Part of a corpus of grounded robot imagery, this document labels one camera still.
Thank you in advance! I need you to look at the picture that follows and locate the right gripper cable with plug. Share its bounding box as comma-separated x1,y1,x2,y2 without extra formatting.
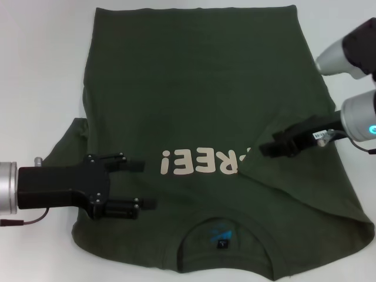
316,129,376,155

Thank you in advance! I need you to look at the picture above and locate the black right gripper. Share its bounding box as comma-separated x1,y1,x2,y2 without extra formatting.
259,110,344,158

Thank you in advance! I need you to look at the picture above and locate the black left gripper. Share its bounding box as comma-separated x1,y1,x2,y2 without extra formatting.
17,152,157,221

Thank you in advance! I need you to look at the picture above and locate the dark green printed t-shirt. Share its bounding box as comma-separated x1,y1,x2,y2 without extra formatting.
43,4,375,282

